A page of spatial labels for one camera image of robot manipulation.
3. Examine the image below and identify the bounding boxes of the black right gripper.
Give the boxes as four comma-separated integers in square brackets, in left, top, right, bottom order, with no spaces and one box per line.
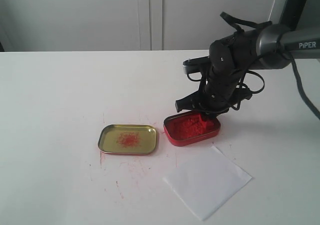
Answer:
[175,58,252,122]

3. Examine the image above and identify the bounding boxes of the red plastic stamp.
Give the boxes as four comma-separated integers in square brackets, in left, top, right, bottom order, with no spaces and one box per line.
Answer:
[199,112,215,131]

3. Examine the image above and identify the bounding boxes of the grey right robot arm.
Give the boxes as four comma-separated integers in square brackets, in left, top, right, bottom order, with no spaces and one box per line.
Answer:
[175,24,320,118]

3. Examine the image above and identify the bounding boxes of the red ink pad tin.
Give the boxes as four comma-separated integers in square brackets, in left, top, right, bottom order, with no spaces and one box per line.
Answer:
[163,111,221,147]

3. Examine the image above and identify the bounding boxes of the white paper sheet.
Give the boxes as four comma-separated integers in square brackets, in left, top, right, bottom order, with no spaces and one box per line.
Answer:
[163,146,252,221]

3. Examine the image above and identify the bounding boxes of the gold tin lid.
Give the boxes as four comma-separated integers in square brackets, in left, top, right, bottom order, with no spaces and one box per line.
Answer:
[98,124,159,156]

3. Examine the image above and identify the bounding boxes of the white cabinet doors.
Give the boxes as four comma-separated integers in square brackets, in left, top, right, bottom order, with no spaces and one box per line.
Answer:
[0,0,286,52]

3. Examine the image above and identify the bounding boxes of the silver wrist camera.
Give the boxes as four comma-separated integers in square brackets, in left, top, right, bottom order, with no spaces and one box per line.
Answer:
[182,56,211,75]

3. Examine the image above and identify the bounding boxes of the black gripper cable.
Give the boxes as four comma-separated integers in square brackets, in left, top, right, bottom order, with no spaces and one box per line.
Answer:
[187,68,266,111]

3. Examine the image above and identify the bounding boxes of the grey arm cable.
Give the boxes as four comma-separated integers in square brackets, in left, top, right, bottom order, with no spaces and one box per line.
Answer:
[289,52,320,122]

